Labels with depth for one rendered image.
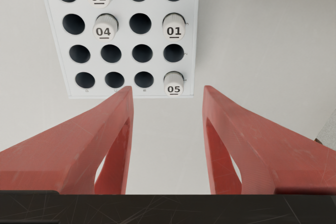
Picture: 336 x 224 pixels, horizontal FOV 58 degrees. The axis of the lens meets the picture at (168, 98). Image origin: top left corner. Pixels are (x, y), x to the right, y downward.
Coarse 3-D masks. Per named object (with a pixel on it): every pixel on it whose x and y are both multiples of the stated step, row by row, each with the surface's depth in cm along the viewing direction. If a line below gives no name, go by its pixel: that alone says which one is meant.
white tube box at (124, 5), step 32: (64, 0) 17; (128, 0) 16; (160, 0) 16; (192, 0) 16; (64, 32) 18; (128, 32) 18; (160, 32) 18; (192, 32) 18; (64, 64) 19; (96, 64) 19; (128, 64) 19; (160, 64) 19; (192, 64) 19; (96, 96) 20; (160, 96) 20; (192, 96) 20
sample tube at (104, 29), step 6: (102, 18) 16; (108, 18) 16; (114, 18) 17; (96, 24) 16; (102, 24) 16; (108, 24) 16; (114, 24) 17; (96, 30) 16; (102, 30) 16; (108, 30) 16; (114, 30) 16; (96, 36) 16; (102, 36) 16; (108, 36) 16
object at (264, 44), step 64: (0, 0) 20; (256, 0) 20; (320, 0) 20; (0, 64) 23; (256, 64) 23; (320, 64) 23; (0, 128) 27; (192, 128) 27; (320, 128) 27; (128, 192) 32; (192, 192) 32
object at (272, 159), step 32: (224, 96) 11; (224, 128) 9; (256, 128) 8; (224, 160) 11; (256, 160) 6; (288, 160) 6; (320, 160) 6; (224, 192) 10; (256, 192) 6; (288, 192) 5; (320, 192) 5
